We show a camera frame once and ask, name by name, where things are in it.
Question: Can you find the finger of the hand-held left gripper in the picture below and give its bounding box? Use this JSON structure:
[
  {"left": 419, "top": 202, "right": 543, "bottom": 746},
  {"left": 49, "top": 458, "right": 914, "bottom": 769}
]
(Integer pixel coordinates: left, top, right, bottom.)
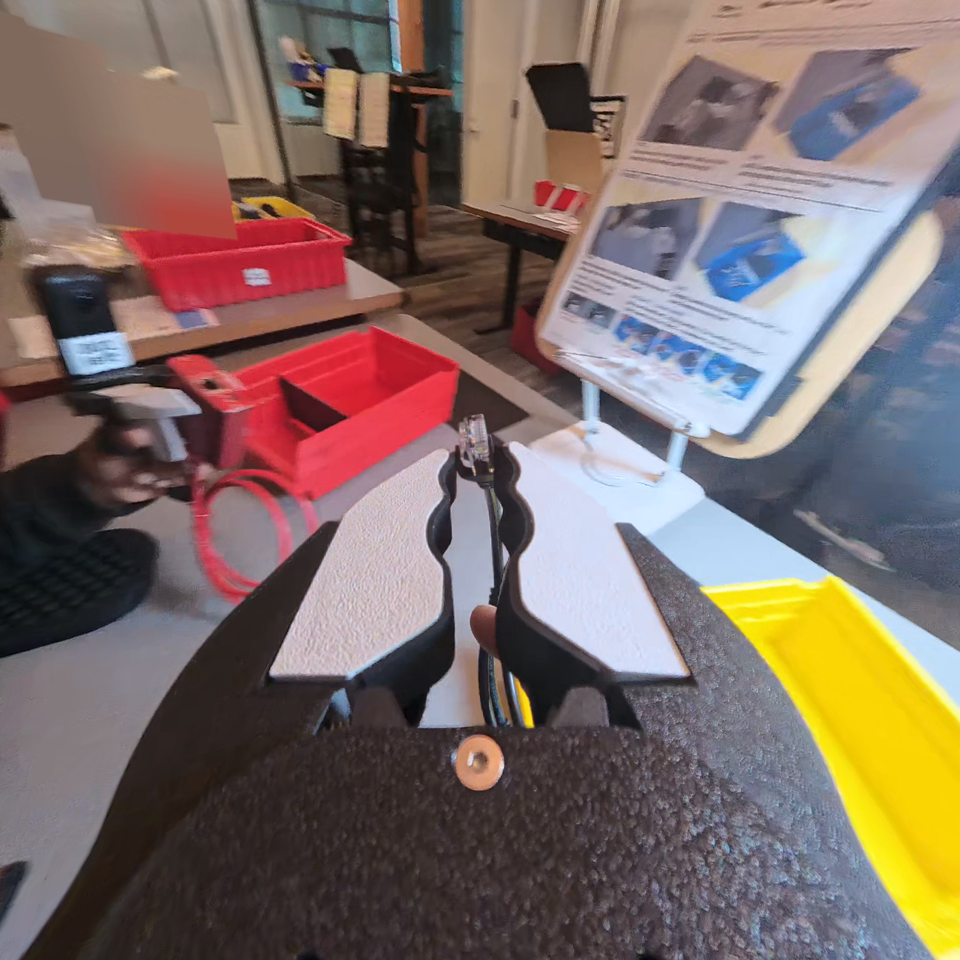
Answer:
[{"left": 112, "top": 386, "right": 204, "bottom": 423}]

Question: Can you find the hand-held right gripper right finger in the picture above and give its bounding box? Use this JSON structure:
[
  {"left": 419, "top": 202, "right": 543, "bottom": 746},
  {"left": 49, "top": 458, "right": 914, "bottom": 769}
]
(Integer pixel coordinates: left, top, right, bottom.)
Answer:
[{"left": 495, "top": 442, "right": 691, "bottom": 682}]

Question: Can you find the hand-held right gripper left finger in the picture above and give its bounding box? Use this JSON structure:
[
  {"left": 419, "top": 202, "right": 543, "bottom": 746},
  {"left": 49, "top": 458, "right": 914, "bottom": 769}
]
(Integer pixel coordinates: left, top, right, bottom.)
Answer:
[{"left": 268, "top": 448, "right": 457, "bottom": 682}]

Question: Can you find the red metal ethernet switch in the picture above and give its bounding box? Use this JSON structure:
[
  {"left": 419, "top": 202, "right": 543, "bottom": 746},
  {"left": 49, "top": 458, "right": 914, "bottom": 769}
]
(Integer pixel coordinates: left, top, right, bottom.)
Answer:
[{"left": 166, "top": 354, "right": 252, "bottom": 470}]

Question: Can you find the red ethernet cable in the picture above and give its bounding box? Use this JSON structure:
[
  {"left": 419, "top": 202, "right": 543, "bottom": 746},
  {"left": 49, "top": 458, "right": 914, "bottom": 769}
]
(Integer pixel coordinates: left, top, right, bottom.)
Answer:
[{"left": 191, "top": 461, "right": 320, "bottom": 601}]

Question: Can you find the red plastic bin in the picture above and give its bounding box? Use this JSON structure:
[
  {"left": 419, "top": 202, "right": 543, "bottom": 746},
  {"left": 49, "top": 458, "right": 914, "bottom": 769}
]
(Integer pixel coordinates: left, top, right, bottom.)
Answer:
[
  {"left": 240, "top": 326, "right": 460, "bottom": 500},
  {"left": 120, "top": 217, "right": 354, "bottom": 312}
]

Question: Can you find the black ethernet cable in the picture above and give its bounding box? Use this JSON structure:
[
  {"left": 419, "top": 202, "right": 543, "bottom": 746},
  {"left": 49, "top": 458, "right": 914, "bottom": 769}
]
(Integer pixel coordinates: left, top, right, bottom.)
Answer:
[{"left": 456, "top": 414, "right": 526, "bottom": 729}]

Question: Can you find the yellow plastic bin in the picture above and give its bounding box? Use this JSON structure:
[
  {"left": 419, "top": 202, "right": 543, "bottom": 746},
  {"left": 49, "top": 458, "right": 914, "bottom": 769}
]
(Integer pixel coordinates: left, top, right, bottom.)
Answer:
[{"left": 517, "top": 576, "right": 960, "bottom": 955}]

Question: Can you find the person's left hand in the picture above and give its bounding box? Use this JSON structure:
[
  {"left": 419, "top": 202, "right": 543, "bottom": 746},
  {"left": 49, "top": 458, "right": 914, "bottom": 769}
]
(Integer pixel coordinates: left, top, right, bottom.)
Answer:
[{"left": 82, "top": 429, "right": 198, "bottom": 509}]

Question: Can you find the black chair armrest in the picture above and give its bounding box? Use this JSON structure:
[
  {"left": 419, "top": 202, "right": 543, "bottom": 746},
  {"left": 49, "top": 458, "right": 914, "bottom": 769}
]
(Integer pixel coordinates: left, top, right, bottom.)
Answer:
[{"left": 0, "top": 528, "right": 160, "bottom": 657}]

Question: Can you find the red fabric bag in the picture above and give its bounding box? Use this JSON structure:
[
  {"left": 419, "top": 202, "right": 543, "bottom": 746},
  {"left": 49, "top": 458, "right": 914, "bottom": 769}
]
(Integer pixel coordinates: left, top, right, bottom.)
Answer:
[{"left": 512, "top": 300, "right": 564, "bottom": 376}]

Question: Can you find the instruction sheet stand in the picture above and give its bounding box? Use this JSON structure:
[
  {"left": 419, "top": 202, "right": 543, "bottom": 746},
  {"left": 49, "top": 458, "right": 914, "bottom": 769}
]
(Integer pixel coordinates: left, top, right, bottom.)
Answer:
[
  {"left": 358, "top": 71, "right": 391, "bottom": 149},
  {"left": 528, "top": 0, "right": 960, "bottom": 489},
  {"left": 322, "top": 67, "right": 360, "bottom": 142}
]

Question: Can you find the wooden top desk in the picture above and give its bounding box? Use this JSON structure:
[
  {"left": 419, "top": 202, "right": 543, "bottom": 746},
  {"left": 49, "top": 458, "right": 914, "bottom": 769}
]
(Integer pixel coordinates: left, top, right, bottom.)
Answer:
[{"left": 461, "top": 198, "right": 594, "bottom": 335}]

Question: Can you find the cardboard box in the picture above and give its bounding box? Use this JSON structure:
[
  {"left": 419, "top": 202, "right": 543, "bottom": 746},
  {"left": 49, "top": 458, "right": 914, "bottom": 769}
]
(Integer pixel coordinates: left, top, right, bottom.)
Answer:
[{"left": 525, "top": 61, "right": 625, "bottom": 198}]

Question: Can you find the wooden post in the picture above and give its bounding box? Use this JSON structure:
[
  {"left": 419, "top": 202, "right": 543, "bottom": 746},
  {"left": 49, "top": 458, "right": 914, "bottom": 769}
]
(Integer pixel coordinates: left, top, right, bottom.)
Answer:
[{"left": 397, "top": 0, "right": 430, "bottom": 234}]

